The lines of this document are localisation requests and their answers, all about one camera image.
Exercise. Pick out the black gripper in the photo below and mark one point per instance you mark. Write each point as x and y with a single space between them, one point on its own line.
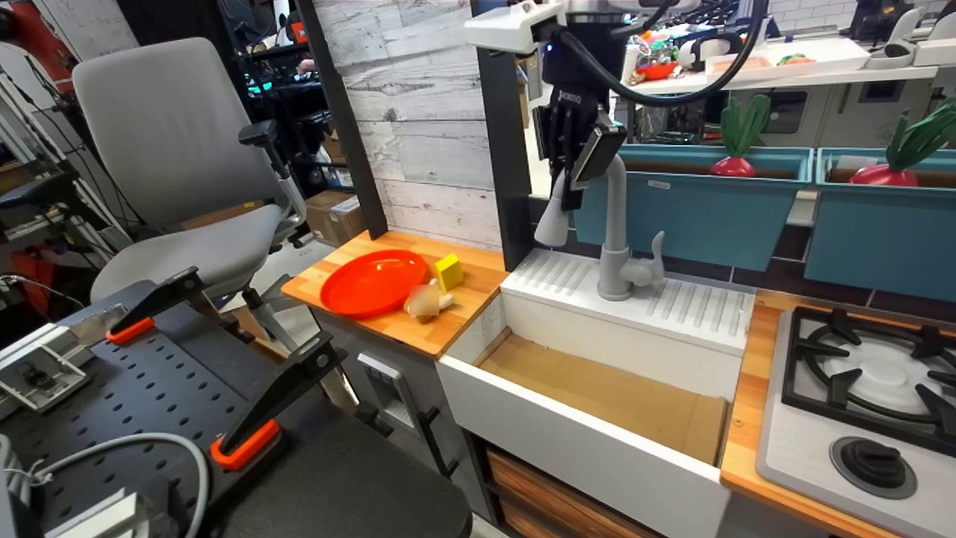
574 100

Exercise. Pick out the grey toy faucet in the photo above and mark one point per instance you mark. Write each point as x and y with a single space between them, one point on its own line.
620 272

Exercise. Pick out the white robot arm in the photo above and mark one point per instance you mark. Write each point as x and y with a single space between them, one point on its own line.
507 31

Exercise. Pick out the left toy radish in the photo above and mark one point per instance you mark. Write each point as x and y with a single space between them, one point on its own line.
743 124

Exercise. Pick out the toy radish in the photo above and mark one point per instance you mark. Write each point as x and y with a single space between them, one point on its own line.
912 140
743 124

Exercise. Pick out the left teal planter box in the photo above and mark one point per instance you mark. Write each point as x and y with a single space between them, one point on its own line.
712 218

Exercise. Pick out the teal planter box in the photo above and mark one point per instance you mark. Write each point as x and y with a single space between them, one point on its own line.
885 236
712 218

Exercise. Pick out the wooden toy kitchen counter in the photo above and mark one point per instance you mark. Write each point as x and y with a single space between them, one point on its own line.
482 275

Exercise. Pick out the yellow toy block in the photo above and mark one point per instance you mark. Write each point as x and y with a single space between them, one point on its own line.
450 269

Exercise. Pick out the cream toy food piece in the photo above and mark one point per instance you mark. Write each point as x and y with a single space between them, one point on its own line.
428 302

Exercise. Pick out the white background table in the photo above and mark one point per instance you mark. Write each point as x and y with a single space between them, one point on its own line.
824 94

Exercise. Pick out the orange plastic plate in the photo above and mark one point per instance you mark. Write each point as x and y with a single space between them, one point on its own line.
374 285

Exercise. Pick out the cardboard box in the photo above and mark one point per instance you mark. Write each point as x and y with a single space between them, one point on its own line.
335 216

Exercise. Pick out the white toy sink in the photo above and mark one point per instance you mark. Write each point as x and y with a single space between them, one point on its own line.
622 402

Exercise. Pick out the right teal planter box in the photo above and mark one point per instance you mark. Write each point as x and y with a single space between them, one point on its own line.
885 236

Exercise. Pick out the right toy radish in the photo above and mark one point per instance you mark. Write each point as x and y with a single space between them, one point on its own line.
912 140

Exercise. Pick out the grey toy stove top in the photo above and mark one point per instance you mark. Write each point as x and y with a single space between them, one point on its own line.
795 453

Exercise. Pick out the grey office chair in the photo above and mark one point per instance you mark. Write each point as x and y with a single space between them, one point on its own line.
165 121

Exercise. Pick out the black stove grate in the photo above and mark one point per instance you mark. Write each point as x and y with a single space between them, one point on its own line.
897 379

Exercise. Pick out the black stove knob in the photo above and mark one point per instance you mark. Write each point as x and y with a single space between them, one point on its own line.
874 467

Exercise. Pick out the black vertical post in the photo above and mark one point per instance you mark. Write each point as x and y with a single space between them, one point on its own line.
507 151

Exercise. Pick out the black clamp lower orange handle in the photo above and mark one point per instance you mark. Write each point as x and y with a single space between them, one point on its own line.
262 429

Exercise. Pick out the black clamp orange handle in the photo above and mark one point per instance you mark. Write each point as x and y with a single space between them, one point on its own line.
142 317
262 429

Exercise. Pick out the black clamp upper orange handle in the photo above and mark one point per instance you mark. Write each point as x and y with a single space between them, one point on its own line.
142 317

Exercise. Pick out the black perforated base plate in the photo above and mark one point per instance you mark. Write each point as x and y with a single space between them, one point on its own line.
186 379

